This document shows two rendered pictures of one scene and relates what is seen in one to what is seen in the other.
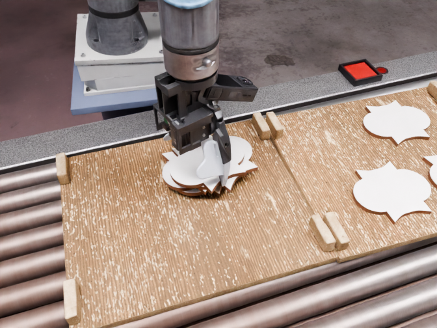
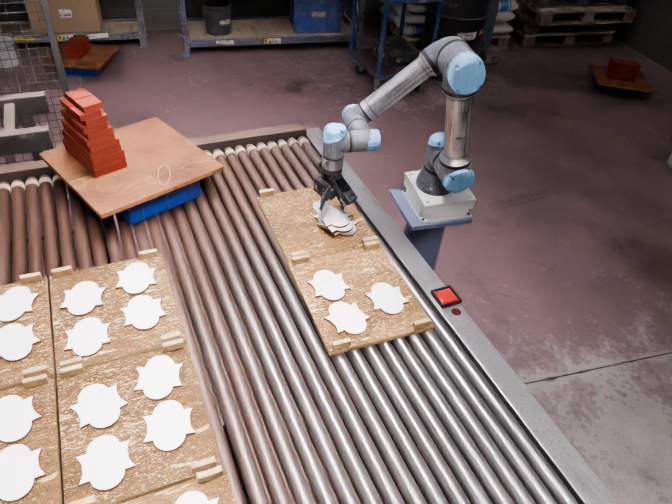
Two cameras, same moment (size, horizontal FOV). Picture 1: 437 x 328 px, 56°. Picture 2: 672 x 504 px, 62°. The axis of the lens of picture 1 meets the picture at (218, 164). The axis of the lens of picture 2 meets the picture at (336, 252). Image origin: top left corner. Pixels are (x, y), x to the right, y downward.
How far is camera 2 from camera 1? 1.81 m
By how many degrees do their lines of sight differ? 57
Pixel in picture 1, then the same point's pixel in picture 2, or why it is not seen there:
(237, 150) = (340, 224)
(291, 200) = (320, 251)
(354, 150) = (359, 277)
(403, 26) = not seen: outside the picture
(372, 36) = not seen: outside the picture
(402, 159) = (355, 296)
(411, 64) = (471, 331)
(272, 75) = not seen: outside the picture
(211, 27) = (326, 152)
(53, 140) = (354, 182)
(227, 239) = (296, 231)
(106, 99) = (401, 200)
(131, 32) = (426, 181)
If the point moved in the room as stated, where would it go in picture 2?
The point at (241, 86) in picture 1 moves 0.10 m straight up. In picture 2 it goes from (342, 192) to (345, 167)
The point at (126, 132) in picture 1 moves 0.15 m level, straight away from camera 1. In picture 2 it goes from (364, 202) to (397, 196)
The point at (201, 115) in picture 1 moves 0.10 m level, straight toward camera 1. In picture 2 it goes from (323, 183) to (295, 184)
